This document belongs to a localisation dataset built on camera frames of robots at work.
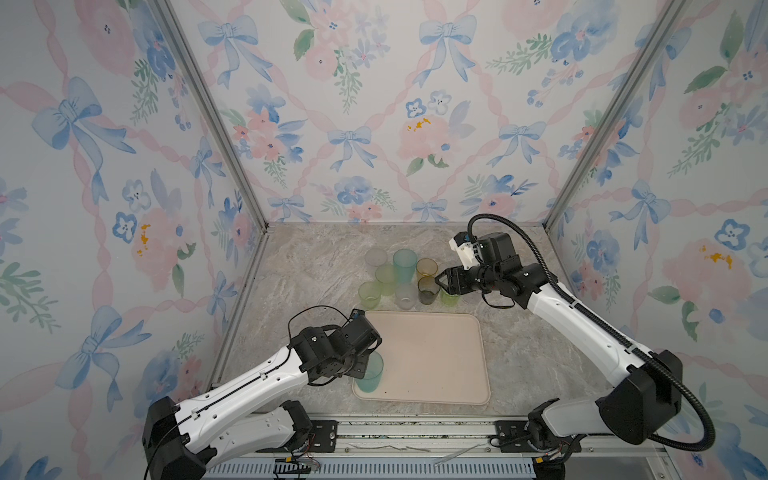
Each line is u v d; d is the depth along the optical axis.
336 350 0.55
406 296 0.98
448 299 0.96
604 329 0.46
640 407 0.40
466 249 0.72
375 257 1.01
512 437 0.73
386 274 0.98
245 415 0.44
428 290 0.99
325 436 0.75
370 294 0.99
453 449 0.73
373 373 0.71
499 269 0.61
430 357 0.91
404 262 0.99
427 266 1.00
